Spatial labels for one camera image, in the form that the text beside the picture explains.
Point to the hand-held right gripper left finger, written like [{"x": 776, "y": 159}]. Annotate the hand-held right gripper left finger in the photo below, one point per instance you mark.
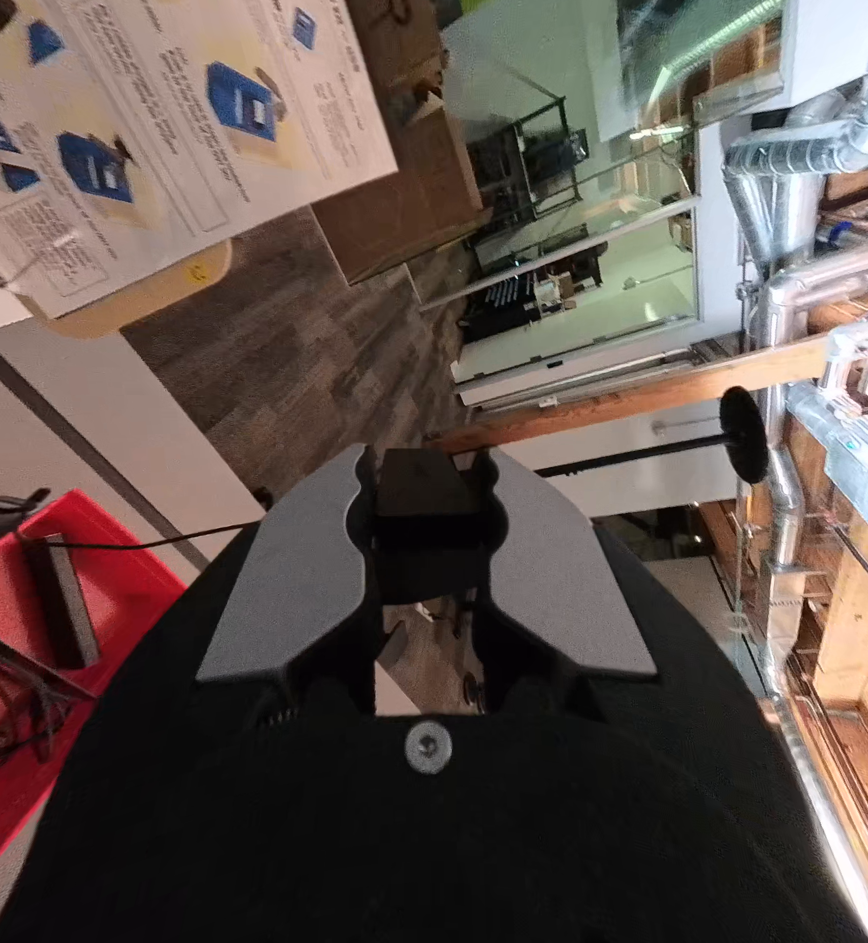
[{"x": 294, "y": 574}]

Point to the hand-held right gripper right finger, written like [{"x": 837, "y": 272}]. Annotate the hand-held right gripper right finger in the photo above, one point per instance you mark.
[{"x": 566, "y": 582}]

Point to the red plastic bin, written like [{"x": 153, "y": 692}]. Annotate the red plastic bin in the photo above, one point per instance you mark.
[{"x": 131, "y": 604}]

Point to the black pole lamp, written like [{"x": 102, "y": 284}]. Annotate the black pole lamp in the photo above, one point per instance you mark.
[{"x": 745, "y": 435}]

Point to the black tool cabinet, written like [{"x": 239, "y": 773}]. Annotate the black tool cabinet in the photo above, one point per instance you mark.
[{"x": 500, "y": 309}]

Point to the black bin divider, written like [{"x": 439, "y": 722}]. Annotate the black bin divider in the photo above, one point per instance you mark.
[{"x": 6, "y": 656}]

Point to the wooden board stand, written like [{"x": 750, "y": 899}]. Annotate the wooden board stand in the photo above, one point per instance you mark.
[{"x": 146, "y": 309}]

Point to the yellow smiley sticker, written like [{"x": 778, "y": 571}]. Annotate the yellow smiley sticker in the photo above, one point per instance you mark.
[{"x": 198, "y": 273}]

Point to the cardboard box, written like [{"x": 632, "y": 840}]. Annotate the cardboard box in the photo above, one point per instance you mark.
[
  {"x": 397, "y": 44},
  {"x": 404, "y": 206}
]

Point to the silver ceiling ducts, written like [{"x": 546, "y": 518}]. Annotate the silver ceiling ducts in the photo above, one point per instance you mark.
[{"x": 780, "y": 184}]

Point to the printed instruction poster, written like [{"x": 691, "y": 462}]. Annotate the printed instruction poster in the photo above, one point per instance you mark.
[{"x": 183, "y": 110}]

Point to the wooden post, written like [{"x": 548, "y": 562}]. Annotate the wooden post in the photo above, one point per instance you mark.
[{"x": 625, "y": 398}]

